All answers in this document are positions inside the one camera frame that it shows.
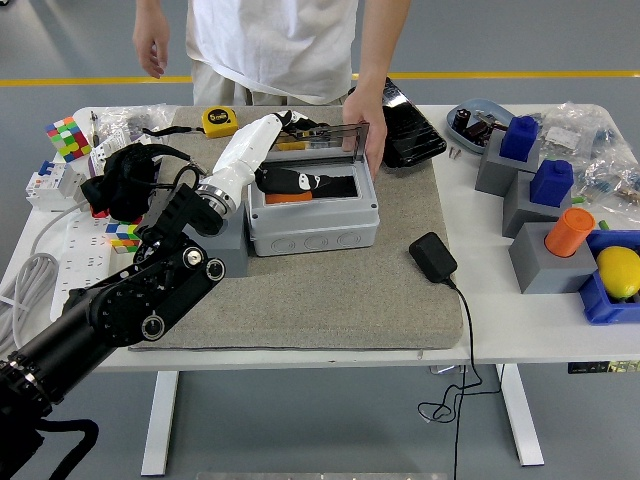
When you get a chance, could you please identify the black power adapter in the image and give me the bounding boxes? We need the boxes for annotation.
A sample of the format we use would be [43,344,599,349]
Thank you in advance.
[408,231,459,285]

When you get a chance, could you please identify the clear plastic bag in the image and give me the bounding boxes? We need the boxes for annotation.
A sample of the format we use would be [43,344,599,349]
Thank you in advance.
[97,103,180,151]

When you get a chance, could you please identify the blue plastic bin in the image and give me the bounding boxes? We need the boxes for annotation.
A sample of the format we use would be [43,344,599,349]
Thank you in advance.
[578,229,640,326]

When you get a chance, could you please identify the grey block with round hole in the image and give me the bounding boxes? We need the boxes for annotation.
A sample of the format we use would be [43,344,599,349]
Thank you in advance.
[184,204,250,279]

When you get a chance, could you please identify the grey holder block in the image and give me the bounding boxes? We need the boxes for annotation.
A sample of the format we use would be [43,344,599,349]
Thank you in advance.
[474,128,544,197]
[508,221,601,295]
[502,171,574,239]

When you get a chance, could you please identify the white power cable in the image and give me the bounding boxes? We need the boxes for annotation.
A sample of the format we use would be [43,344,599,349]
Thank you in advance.
[0,199,87,351]

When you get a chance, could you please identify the person's left hand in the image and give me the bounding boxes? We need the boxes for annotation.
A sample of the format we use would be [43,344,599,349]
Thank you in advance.
[341,89,389,181]

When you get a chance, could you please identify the person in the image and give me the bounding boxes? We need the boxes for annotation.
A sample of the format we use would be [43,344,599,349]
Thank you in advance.
[185,0,361,107]

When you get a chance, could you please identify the white table leg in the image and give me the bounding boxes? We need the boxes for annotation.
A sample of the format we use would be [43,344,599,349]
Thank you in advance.
[494,363,545,467]
[140,370,180,476]

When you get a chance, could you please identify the white power strip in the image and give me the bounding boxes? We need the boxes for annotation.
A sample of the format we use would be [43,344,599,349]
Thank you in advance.
[49,214,114,324]

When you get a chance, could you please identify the white purple small carton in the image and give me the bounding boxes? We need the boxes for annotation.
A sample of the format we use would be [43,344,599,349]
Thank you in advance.
[88,133,167,176]

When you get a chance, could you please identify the grey-brown mat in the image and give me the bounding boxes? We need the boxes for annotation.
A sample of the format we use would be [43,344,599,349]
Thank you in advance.
[127,103,465,352]

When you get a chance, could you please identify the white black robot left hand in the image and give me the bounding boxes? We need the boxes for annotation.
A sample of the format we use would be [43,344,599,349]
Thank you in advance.
[205,108,347,201]

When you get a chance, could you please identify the black adapter cord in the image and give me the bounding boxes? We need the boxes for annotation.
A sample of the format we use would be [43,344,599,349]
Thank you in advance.
[417,277,501,480]

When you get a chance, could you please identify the white circuit breaker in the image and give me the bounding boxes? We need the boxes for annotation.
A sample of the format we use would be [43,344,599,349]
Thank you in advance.
[25,159,87,214]

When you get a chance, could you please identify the black table control panel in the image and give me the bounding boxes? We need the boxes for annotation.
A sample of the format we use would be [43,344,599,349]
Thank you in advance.
[567,360,640,375]

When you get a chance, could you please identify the blue bottle-shaped block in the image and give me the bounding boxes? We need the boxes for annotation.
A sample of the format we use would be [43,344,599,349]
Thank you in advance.
[529,159,575,207]
[500,115,541,162]

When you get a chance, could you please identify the grey electrical junction box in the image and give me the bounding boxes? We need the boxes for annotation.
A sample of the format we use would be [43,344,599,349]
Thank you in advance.
[248,159,381,258]

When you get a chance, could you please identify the black cloth glove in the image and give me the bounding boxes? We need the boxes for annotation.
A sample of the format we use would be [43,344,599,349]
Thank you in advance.
[80,143,161,223]

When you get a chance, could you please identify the shiny black case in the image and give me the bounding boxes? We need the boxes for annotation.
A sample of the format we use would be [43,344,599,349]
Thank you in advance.
[382,77,449,169]

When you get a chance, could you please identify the brown electronic components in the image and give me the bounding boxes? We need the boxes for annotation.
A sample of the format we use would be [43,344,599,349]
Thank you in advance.
[462,113,501,147]

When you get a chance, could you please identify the small colourful puzzle cube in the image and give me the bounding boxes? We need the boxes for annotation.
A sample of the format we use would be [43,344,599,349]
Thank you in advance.
[105,222,144,253]

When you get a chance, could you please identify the person's right hand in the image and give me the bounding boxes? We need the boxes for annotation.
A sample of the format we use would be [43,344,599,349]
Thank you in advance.
[132,19,171,80]

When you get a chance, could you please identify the large colourful puzzle cube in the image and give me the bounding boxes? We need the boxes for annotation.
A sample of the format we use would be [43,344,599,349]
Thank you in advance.
[43,115,95,163]

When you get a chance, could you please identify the square yellow tape measure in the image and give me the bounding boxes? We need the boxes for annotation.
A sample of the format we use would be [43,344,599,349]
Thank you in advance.
[142,106,241,139]

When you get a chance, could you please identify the clear bag of components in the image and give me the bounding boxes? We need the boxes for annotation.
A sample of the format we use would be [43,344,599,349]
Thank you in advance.
[537,101,621,166]
[574,149,640,211]

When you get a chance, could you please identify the blue-grey dish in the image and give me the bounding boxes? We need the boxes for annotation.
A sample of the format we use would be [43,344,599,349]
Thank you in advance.
[446,97,516,155]

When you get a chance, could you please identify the smoky transparent box lid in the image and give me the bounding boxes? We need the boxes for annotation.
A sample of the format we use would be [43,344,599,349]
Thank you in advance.
[259,121,371,164]

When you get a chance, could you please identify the yellow lemon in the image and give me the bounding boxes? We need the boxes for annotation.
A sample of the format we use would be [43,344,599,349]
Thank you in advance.
[596,245,640,301]

